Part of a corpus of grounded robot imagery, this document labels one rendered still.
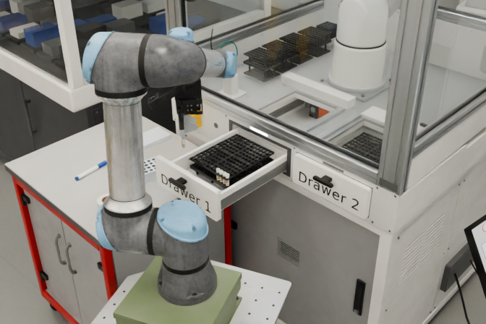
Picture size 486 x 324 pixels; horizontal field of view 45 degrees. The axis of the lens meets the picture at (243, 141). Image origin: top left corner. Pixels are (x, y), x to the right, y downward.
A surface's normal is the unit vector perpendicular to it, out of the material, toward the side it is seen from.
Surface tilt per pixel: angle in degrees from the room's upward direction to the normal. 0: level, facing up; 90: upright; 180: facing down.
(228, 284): 1
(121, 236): 80
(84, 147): 0
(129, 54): 55
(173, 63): 75
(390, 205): 90
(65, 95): 90
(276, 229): 90
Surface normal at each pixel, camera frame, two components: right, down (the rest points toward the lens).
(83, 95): 0.72, 0.36
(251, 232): -0.70, 0.37
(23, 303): 0.00, -0.85
